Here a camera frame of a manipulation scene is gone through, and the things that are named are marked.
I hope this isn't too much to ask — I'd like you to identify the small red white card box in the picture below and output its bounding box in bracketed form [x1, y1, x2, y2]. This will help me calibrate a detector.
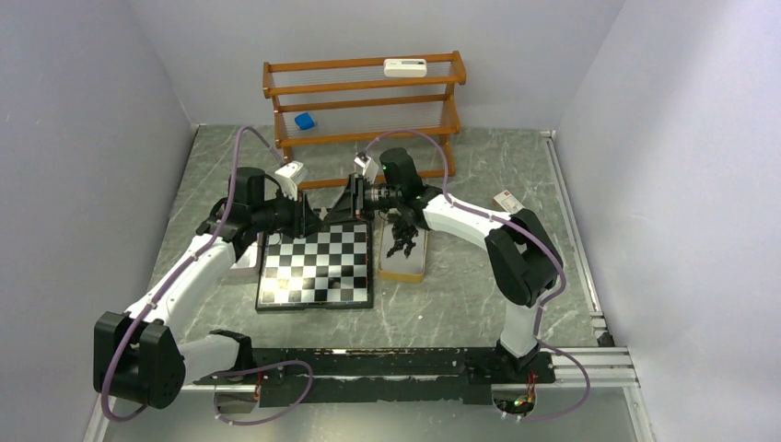
[492, 190, 525, 214]

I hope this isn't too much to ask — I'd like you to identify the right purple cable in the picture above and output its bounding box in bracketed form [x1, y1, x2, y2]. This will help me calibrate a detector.
[365, 129, 592, 424]

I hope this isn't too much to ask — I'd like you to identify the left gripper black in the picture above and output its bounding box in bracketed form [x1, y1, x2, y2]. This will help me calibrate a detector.
[251, 186, 327, 239]

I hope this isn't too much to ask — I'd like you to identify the pink metal tin tray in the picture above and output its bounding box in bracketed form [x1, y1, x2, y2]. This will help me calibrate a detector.
[226, 242, 263, 278]

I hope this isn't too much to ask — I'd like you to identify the aluminium frame rail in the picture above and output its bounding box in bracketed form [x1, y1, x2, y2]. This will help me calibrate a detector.
[84, 346, 653, 441]

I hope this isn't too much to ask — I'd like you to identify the gold metal tin tray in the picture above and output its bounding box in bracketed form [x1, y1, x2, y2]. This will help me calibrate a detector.
[377, 220, 428, 284]

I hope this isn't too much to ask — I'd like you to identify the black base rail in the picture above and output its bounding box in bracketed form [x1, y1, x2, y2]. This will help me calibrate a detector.
[196, 347, 556, 407]

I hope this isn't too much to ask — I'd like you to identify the wooden two-tier shelf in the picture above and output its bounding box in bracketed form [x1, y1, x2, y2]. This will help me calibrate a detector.
[262, 51, 467, 179]

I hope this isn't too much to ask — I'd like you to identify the black white chess board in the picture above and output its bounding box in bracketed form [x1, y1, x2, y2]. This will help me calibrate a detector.
[255, 221, 374, 312]

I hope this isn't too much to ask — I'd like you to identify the black chess pieces pile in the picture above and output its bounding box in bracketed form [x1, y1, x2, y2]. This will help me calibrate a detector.
[386, 218, 419, 259]

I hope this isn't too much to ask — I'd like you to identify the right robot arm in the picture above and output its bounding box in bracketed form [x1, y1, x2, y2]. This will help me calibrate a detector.
[324, 147, 564, 381]

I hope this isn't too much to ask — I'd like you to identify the blue block on shelf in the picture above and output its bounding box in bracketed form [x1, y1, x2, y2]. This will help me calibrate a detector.
[294, 112, 317, 131]

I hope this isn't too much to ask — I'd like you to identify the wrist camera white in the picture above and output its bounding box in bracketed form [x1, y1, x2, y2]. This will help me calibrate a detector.
[354, 152, 380, 183]
[274, 161, 309, 201]

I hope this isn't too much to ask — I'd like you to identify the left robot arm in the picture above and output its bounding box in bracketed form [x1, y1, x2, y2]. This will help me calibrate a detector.
[93, 161, 322, 409]

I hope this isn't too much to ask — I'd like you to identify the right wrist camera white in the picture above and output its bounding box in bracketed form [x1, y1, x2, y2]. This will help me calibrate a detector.
[354, 152, 380, 183]

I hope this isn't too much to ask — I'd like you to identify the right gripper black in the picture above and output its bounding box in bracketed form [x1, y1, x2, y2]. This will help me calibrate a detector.
[323, 173, 402, 227]

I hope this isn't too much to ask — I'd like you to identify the white box on shelf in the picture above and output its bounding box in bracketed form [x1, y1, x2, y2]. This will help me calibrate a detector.
[382, 58, 428, 78]

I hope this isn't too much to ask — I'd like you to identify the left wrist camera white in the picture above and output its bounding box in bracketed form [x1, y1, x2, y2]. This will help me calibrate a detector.
[274, 161, 309, 201]

